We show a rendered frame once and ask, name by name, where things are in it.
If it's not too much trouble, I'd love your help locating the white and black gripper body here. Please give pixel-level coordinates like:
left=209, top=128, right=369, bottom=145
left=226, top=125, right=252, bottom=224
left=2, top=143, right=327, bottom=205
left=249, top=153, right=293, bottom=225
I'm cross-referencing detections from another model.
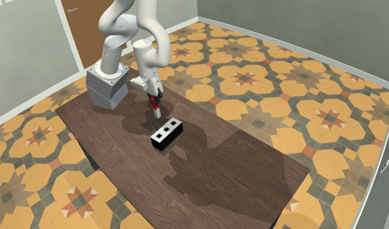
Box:
left=145, top=74, right=163, bottom=96

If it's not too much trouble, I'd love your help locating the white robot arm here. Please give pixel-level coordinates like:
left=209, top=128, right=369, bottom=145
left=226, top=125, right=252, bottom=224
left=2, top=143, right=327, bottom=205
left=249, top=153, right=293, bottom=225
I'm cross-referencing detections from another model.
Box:
left=95, top=0, right=170, bottom=91

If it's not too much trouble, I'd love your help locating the red and grey square pin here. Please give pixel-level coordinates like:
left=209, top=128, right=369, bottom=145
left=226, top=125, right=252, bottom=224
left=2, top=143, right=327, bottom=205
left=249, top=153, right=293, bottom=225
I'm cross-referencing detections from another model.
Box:
left=151, top=97, right=161, bottom=118

